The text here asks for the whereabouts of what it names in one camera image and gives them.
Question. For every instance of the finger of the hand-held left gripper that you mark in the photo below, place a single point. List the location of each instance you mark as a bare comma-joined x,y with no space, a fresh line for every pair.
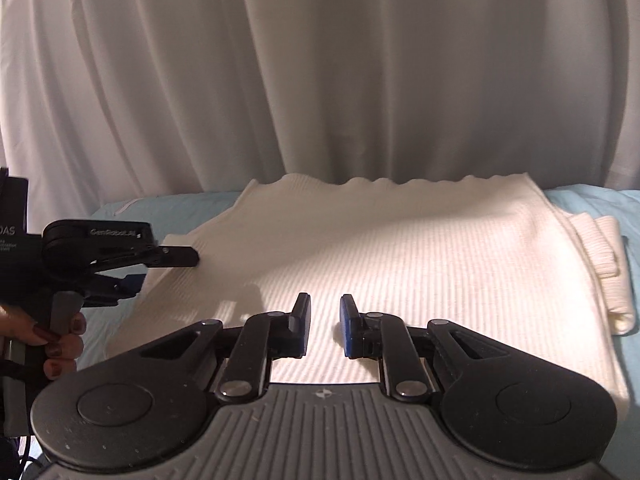
175,256
115,287

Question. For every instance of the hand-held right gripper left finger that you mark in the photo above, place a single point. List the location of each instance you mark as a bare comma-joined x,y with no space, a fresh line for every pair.
300,330

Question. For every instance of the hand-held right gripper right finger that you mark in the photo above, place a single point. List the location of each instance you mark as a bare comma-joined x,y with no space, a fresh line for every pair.
345,325

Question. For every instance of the white ribbed knit sweater dress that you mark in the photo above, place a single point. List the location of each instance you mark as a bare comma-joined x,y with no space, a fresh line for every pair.
400,240

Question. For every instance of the person's left hand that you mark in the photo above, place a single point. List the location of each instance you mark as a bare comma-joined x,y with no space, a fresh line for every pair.
62,347

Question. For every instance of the light blue printed bedsheet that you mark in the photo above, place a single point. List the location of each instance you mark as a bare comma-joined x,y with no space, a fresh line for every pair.
150,210

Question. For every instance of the white curtain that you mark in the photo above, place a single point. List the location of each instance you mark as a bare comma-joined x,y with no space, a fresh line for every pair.
320,60

